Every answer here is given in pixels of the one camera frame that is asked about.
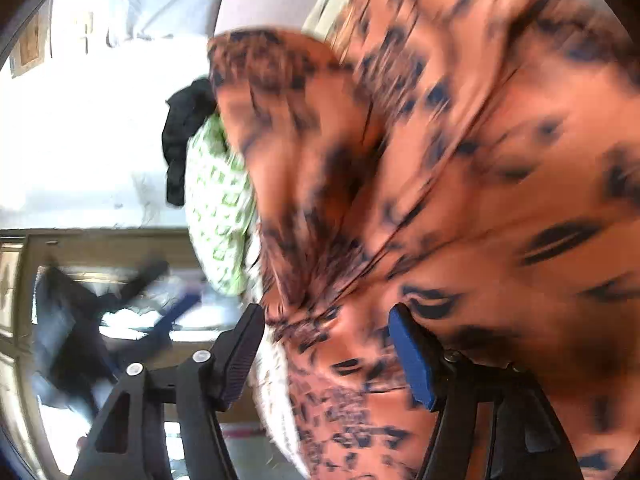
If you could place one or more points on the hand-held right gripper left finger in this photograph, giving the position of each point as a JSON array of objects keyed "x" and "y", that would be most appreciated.
[{"x": 240, "y": 355}]

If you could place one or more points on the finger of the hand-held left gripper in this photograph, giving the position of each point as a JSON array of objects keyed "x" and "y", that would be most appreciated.
[
  {"x": 170, "y": 315},
  {"x": 145, "y": 275}
]

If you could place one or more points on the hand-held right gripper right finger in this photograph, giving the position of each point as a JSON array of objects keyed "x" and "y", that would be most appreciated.
[{"x": 412, "y": 355}]

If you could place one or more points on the orange floral garment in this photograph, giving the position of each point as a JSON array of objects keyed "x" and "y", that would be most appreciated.
[{"x": 450, "y": 160}]

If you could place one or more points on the green patterned pillow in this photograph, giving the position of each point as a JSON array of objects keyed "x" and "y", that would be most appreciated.
[{"x": 215, "y": 210}]

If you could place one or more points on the black cloth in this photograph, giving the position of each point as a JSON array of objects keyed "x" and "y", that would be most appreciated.
[{"x": 182, "y": 130}]

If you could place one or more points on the leaf print blanket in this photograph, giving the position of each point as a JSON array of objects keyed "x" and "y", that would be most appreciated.
[{"x": 325, "y": 10}]

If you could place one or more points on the framed wall picture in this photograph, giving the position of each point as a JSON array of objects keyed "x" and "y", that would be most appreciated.
[{"x": 30, "y": 45}]

